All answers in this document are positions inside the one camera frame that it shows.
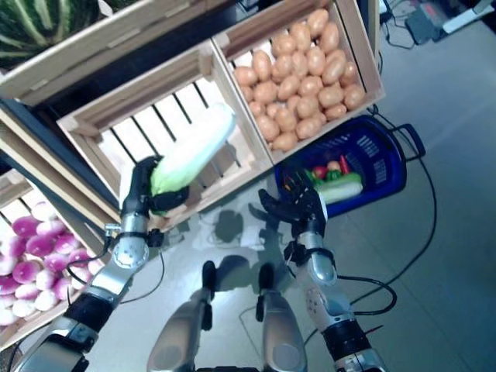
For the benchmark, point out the green white napa cabbage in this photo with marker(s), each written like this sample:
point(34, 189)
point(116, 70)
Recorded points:
point(341, 192)
point(201, 147)

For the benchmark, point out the wooden cabbage crate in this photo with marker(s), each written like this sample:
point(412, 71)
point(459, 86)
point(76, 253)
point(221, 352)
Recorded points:
point(240, 155)

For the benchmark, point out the pale orange round fruit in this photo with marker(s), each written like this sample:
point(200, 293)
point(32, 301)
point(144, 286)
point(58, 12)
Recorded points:
point(333, 166)

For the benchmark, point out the brown potato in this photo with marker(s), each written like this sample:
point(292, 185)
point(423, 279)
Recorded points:
point(246, 76)
point(308, 106)
point(330, 97)
point(286, 119)
point(354, 97)
point(283, 44)
point(310, 128)
point(335, 112)
point(284, 142)
point(328, 36)
point(262, 65)
point(301, 36)
point(317, 23)
point(267, 127)

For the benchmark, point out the blue plastic shopping basket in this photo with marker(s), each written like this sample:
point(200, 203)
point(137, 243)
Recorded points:
point(387, 162)

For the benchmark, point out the wide green striped pumpkin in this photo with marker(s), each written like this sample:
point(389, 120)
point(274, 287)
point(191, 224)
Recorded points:
point(38, 27)

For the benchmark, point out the white table leg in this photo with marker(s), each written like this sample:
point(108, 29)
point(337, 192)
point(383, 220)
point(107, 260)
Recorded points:
point(465, 21)

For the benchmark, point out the red tomato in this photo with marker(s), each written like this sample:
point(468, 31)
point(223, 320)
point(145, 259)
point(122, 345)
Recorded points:
point(319, 171)

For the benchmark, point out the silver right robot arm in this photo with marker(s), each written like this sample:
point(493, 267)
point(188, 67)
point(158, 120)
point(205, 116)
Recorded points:
point(321, 267)

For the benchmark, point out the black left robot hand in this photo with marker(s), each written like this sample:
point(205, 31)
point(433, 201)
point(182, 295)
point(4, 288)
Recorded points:
point(137, 186)

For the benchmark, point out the wooden display shelf frame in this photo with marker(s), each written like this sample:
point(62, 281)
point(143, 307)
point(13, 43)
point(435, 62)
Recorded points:
point(38, 159)

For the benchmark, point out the purple white turnip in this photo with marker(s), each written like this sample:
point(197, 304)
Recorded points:
point(63, 288)
point(40, 210)
point(81, 277)
point(39, 245)
point(11, 246)
point(66, 244)
point(25, 226)
point(46, 300)
point(51, 229)

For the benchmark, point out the wooden potato crate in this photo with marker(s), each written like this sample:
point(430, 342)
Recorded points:
point(368, 73)

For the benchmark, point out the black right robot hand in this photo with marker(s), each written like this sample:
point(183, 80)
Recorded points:
point(306, 209)

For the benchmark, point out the white power adapter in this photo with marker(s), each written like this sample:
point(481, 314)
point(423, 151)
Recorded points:
point(384, 7)

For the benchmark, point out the small green bell pepper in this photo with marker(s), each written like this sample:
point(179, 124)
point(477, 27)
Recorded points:
point(333, 175)

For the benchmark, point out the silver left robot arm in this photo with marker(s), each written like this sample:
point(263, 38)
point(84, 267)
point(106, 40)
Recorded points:
point(112, 279)

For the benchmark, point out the wooden pumpkin crate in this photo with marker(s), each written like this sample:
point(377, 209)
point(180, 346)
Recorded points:
point(116, 42)

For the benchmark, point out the red carrot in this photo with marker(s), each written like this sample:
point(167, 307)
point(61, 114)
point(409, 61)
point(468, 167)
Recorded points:
point(343, 164)

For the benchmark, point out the grey power strip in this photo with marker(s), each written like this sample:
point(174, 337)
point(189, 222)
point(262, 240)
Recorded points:
point(420, 23)

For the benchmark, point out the wooden turnip crate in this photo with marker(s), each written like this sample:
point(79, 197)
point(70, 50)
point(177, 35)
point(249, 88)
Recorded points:
point(38, 325)

